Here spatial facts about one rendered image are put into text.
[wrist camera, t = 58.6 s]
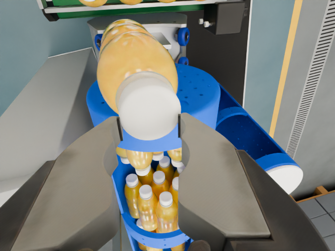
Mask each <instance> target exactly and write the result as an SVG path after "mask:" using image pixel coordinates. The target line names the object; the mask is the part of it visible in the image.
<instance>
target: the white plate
mask: <svg viewBox="0 0 335 251"><path fill-rule="evenodd" d="M266 172H267V173H268V174H269V175H270V176H271V177H272V178H273V179H274V180H275V181H276V182H277V183H278V184H279V185H280V186H281V187H282V188H283V189H284V190H285V191H286V192H287V193H288V194H290V193H291V192H292V191H294V190H295V189H296V188H297V186H298V185H299V184H300V182H301V180H302V178H303V172H302V170H301V169H300V168H299V167H297V166H295V165H282V166H278V167H275V168H272V169H270V170H268V171H266Z"/></svg>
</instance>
